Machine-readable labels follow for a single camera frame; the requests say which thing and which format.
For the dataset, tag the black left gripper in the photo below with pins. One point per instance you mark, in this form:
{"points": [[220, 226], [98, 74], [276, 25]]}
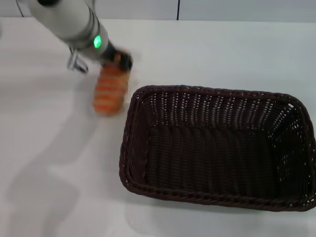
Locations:
{"points": [[112, 53]]}

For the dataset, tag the orange striped bread roll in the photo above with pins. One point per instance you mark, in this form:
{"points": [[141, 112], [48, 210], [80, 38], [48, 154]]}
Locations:
{"points": [[109, 91]]}

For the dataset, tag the dark brown wicker basket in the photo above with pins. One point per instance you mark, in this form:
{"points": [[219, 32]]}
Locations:
{"points": [[217, 153]]}

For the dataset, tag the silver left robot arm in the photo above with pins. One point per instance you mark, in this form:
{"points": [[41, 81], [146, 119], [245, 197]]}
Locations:
{"points": [[71, 22]]}

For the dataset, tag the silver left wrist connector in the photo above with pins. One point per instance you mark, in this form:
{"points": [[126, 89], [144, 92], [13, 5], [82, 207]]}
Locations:
{"points": [[76, 63]]}

